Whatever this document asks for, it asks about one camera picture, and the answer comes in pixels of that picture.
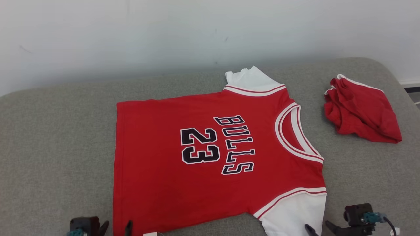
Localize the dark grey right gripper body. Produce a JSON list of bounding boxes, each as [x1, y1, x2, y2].
[[338, 226, 376, 236]]

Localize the red Bulls 23 jersey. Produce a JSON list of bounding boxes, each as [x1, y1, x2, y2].
[[113, 66, 327, 236]]

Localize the red shorts with white trim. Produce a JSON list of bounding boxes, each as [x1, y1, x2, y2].
[[324, 74, 402, 144]]

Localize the grey fabric sofa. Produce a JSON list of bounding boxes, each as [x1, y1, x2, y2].
[[0, 57, 420, 236]]

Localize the thin black cable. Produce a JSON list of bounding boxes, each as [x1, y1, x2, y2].
[[382, 216, 397, 236]]

